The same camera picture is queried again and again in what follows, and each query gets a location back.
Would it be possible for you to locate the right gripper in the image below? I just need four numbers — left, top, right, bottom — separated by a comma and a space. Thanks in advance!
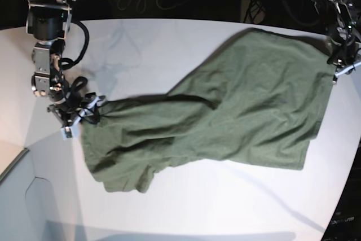
47, 94, 107, 128

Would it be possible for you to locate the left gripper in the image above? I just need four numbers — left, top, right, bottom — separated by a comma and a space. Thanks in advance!
327, 46, 360, 83

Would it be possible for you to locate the green t-shirt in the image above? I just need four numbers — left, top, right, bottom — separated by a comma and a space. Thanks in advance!
81, 29, 334, 193

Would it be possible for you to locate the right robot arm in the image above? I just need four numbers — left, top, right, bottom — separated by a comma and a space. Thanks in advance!
26, 0, 105, 132

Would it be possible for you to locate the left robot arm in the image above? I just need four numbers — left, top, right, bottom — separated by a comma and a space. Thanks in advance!
310, 0, 360, 84

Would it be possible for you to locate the white table extension panel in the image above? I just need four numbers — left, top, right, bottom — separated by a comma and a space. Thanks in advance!
1, 148, 87, 240

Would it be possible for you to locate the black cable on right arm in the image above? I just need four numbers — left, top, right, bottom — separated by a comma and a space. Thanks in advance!
60, 20, 104, 125

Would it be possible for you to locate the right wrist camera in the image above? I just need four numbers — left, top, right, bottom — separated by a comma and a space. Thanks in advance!
60, 125, 80, 140

